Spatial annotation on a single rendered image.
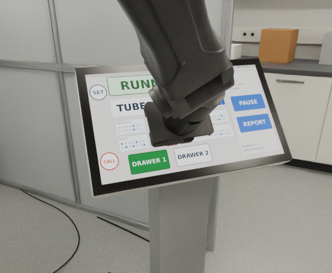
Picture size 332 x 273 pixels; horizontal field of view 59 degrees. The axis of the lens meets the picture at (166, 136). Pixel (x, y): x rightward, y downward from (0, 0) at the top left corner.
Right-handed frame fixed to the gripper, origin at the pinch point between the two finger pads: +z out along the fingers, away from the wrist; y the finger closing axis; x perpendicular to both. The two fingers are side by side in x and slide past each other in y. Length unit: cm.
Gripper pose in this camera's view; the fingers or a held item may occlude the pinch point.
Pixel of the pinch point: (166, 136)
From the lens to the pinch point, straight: 53.9
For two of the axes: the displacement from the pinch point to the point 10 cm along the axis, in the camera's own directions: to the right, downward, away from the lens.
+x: 2.2, 9.4, -2.6
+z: -2.4, 3.2, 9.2
